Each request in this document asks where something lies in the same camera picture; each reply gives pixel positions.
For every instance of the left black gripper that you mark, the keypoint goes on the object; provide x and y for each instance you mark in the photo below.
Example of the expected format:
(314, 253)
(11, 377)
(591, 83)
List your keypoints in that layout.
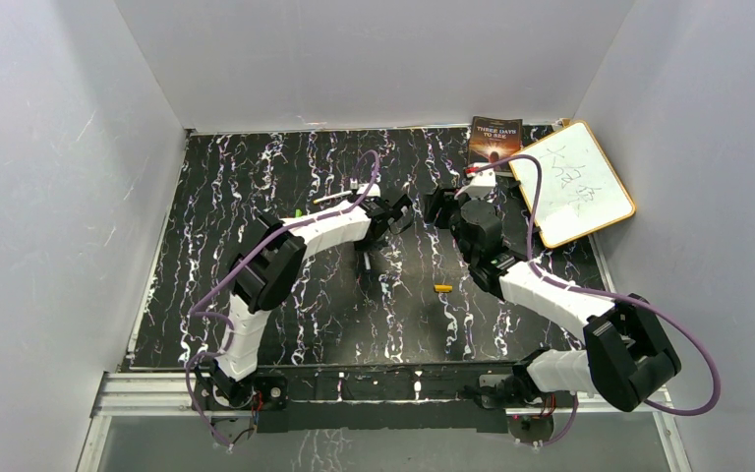
(365, 247)

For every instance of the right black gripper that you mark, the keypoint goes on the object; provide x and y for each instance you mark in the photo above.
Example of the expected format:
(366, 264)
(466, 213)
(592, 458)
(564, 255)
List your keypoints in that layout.
(438, 205)

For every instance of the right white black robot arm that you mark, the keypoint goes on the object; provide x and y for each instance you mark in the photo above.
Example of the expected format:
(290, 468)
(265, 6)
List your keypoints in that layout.
(626, 355)

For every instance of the white board wooden frame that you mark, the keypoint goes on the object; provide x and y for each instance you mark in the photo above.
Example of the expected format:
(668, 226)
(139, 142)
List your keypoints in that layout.
(577, 192)

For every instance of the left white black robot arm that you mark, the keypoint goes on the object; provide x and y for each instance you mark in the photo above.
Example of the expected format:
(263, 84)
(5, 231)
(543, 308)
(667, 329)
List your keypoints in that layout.
(273, 262)

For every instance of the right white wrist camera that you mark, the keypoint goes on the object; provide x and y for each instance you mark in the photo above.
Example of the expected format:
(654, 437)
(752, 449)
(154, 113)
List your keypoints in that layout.
(481, 182)

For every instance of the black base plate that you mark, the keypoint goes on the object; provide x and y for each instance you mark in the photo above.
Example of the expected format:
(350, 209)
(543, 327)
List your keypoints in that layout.
(381, 396)

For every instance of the aluminium frame rail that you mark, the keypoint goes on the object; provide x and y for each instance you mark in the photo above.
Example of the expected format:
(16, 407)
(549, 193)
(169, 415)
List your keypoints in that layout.
(165, 394)

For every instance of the brown book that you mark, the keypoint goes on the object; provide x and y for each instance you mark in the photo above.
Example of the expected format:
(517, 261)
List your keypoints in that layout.
(491, 139)

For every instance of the orange tipped white pen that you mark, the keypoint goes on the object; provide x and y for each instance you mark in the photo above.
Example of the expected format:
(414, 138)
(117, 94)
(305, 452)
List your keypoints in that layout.
(332, 197)

